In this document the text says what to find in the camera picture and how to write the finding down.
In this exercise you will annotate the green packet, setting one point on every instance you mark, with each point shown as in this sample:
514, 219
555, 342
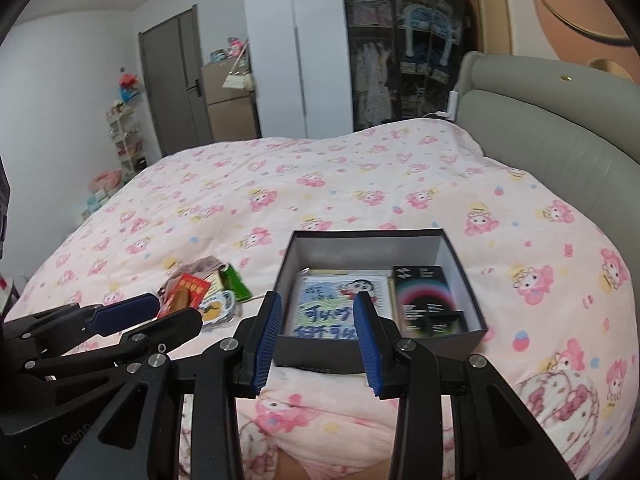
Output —
235, 285

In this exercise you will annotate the grey padded headboard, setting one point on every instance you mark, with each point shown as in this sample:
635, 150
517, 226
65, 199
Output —
550, 135

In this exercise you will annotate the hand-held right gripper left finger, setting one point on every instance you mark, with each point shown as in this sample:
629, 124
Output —
265, 340

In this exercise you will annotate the pink printed blanket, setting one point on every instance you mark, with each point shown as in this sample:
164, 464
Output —
350, 185

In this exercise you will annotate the brown cabinet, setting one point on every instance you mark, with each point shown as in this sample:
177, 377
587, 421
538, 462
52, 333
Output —
230, 115

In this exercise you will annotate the white wardrobe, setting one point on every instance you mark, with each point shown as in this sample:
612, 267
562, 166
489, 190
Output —
300, 60

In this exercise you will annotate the cartoon print card pack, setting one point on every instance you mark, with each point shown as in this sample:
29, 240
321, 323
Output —
325, 310

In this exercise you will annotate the pink boxed figure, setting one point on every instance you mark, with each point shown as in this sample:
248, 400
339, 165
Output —
235, 47

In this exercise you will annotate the red plush toy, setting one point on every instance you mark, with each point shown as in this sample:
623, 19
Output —
129, 82

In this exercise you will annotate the round peach wall decoration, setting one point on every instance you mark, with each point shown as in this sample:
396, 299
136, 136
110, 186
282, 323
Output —
575, 20

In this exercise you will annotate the blue plush toy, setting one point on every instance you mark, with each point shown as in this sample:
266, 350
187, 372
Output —
445, 35
415, 30

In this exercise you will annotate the pink cat print pyjamas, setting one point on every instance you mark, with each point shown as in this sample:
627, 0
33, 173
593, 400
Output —
555, 410

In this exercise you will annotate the cream handbag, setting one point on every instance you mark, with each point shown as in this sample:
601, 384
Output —
237, 81

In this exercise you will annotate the red envelope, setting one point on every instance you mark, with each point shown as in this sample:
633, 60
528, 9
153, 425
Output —
187, 287

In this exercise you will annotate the white shelf rack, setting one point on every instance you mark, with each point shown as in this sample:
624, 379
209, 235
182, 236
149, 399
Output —
125, 145

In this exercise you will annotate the dark glass wardrobe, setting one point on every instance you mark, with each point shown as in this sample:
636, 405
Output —
375, 60

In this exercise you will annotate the dark small box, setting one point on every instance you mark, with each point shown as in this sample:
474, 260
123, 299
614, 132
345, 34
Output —
425, 300

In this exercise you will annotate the black cardboard container box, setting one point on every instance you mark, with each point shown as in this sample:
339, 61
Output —
350, 250

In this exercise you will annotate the teal toy box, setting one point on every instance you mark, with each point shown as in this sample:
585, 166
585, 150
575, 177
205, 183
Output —
217, 55

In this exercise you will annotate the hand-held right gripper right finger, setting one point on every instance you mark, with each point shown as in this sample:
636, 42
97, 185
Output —
370, 347

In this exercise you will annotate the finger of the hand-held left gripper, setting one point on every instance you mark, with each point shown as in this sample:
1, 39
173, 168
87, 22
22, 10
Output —
175, 322
127, 312

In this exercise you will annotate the grey door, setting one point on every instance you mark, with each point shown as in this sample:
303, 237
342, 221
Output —
170, 85

